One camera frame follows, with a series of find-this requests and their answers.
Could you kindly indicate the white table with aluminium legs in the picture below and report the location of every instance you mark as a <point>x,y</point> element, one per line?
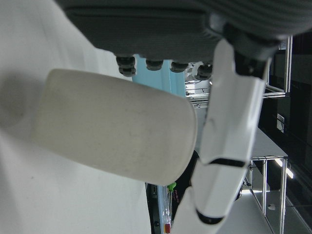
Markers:
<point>265,146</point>

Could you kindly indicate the small white object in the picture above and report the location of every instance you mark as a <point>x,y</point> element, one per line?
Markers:
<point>271,207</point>

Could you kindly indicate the small green plastic object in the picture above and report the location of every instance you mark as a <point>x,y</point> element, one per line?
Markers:
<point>171,186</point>

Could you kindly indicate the teach pendant with red button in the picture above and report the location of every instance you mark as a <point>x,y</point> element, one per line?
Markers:
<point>161,207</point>

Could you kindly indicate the beige paper cup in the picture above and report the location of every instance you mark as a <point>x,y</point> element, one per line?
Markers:
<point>109,126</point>

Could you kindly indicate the aluminium upright frame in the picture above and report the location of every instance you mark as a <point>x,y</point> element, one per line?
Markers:
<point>289,63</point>

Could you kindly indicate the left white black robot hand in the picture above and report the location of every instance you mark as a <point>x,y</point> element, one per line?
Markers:
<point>146,29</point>

